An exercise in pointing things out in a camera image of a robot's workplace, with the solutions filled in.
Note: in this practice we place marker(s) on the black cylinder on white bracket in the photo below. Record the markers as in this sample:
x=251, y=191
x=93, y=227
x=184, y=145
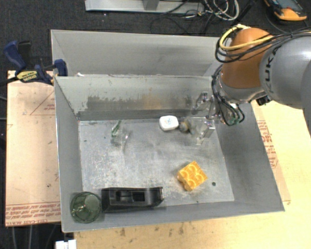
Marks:
x=263, y=100

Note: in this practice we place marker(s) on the grey metal bin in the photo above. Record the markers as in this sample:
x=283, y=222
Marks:
x=150, y=159

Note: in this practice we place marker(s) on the grey and yellow small object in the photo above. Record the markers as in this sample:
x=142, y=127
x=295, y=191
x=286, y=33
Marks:
x=184, y=126

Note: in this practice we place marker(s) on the green glass cup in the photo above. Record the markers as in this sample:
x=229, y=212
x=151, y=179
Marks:
x=85, y=207

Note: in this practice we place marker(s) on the white small box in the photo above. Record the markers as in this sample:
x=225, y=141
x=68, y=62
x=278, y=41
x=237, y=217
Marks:
x=168, y=122

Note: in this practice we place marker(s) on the black hollow block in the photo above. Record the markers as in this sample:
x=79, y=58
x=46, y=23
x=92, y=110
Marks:
x=109, y=198

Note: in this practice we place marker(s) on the yellow toy brick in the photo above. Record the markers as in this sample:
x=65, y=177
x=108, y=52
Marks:
x=192, y=176

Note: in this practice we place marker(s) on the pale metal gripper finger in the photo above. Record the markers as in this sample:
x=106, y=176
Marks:
x=206, y=132
x=200, y=101

